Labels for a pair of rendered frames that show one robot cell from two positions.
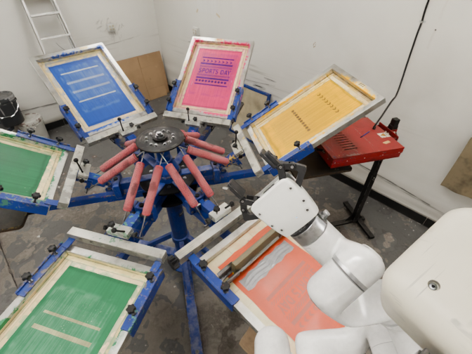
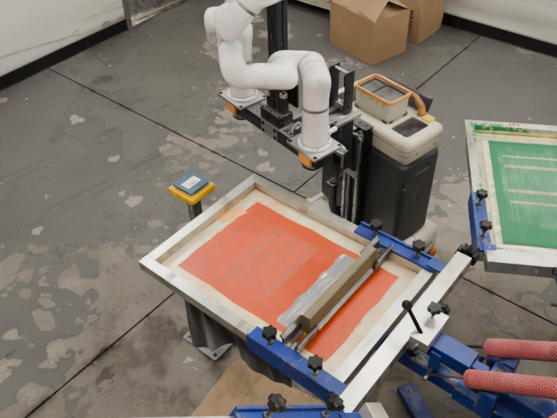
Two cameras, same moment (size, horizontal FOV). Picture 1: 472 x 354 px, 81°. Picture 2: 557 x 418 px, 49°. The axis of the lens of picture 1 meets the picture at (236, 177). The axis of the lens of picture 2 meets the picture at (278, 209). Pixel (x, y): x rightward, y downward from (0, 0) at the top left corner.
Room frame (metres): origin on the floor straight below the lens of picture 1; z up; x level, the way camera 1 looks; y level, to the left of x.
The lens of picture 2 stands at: (2.06, -0.42, 2.47)
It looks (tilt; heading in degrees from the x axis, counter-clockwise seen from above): 42 degrees down; 174
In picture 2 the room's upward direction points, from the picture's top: 2 degrees counter-clockwise
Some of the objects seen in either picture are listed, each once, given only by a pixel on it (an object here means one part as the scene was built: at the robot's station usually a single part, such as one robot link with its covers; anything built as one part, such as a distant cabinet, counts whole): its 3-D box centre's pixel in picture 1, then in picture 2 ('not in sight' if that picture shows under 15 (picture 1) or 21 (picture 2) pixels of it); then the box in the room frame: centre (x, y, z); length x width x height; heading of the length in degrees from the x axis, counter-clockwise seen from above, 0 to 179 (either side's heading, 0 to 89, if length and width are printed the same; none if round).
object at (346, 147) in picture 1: (352, 140); not in sight; (1.82, -0.90, 1.06); 0.61 x 0.46 x 0.12; 104
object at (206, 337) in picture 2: not in sight; (236, 342); (0.82, -0.45, 0.74); 0.46 x 0.04 x 0.42; 44
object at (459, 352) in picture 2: (213, 212); (444, 348); (1.11, 0.13, 1.02); 0.17 x 0.06 x 0.05; 44
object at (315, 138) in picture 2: not in sight; (317, 123); (0.26, -0.09, 1.21); 0.16 x 0.13 x 0.15; 123
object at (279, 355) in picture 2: not in sight; (292, 362); (1.08, -0.29, 0.98); 0.30 x 0.05 x 0.07; 44
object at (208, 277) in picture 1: (214, 282); (394, 250); (0.69, 0.10, 0.98); 0.30 x 0.05 x 0.07; 44
